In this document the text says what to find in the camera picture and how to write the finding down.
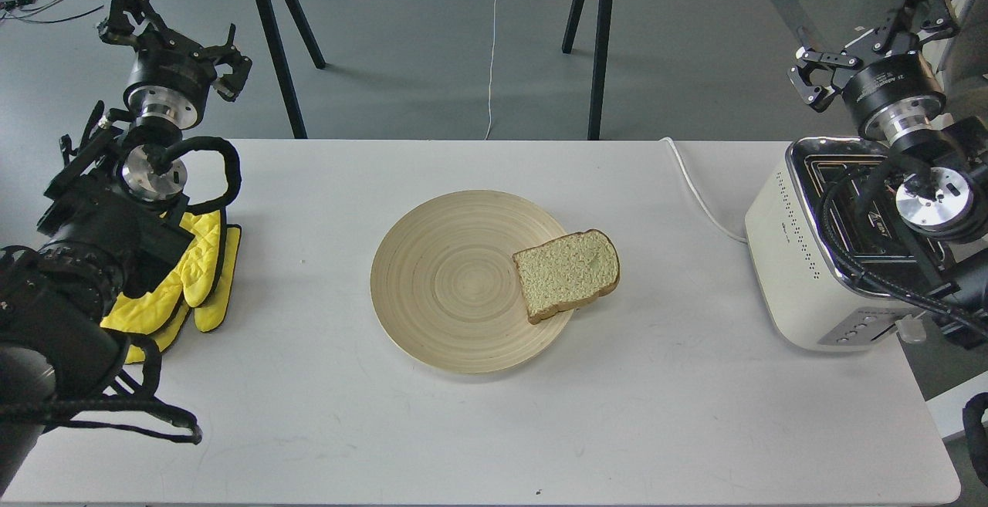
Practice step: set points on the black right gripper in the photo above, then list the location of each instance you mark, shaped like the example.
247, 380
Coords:
900, 80

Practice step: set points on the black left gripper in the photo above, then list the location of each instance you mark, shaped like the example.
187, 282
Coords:
166, 83

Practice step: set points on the slice of bread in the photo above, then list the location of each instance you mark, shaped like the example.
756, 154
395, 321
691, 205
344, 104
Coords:
567, 272

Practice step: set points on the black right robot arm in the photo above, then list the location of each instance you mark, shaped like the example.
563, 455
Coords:
939, 183

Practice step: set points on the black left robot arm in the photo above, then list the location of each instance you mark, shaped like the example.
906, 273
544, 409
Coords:
114, 231

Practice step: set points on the cream white toaster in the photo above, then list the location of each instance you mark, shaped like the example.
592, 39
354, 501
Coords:
812, 303

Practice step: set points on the yellow oven mitt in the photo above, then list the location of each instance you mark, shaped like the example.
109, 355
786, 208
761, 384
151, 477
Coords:
200, 287

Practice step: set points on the round bamboo plate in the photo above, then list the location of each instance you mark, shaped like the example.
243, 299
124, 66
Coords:
444, 283

